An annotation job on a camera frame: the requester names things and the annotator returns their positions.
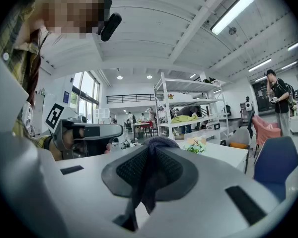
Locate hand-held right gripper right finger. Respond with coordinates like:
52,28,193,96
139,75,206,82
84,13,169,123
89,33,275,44
139,146,281,238

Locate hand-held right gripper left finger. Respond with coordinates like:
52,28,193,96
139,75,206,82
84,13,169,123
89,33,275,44
38,144,149,238

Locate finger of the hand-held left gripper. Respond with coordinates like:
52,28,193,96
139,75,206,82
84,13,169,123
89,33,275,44
86,139,112,156
84,124,124,140

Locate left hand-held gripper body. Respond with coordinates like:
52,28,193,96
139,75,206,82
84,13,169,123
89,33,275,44
43,103,88,160

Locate dark blue cloth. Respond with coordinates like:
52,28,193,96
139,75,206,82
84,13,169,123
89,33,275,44
129,136,181,215

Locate blue artificial flower bouquet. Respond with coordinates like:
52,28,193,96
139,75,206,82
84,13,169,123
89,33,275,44
183,140,207,155

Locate person's left forearm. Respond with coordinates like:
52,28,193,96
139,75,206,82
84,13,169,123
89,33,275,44
31,134,63,161

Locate person's left hand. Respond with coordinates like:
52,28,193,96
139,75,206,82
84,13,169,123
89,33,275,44
63,129,76,150

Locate white cabinet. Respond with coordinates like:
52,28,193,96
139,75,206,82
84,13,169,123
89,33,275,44
93,108,110,124

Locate red table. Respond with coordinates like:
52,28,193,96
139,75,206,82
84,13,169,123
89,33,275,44
131,121,154,143

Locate black railing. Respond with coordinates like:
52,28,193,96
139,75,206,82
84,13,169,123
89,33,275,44
106,93,164,104

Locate large glass window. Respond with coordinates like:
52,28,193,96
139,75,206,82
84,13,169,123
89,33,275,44
71,70,100,124

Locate wooden tissue box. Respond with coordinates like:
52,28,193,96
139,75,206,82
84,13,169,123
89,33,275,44
186,136,207,146

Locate orange cushion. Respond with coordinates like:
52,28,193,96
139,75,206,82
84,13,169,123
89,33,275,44
229,142,249,150

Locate yellow-green cloth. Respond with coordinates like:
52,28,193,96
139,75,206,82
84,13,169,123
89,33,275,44
171,115,199,124

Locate grey chair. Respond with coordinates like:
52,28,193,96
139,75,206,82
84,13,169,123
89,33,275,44
224,127,252,158

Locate blue chair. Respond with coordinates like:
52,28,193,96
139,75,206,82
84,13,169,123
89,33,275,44
253,136,298,203

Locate white metal shelf rack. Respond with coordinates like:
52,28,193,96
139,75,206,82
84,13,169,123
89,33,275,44
153,72,231,143

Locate person's torso in plaid shirt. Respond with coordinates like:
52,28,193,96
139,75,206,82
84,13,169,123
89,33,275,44
0,0,53,149

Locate black office chair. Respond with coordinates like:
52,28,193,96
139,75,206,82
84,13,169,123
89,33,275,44
245,110,256,140

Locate pink chair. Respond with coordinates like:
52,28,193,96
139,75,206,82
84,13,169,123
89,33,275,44
252,115,282,147

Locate person's head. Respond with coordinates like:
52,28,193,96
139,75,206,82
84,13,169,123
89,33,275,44
34,0,112,39

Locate white machine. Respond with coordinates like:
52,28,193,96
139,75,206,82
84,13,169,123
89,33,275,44
240,96,254,120

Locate dark glass partition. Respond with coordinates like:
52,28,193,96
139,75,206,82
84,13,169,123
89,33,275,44
251,79,276,113

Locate black head-worn camera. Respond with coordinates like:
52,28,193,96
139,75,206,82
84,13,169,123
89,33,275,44
99,0,123,42

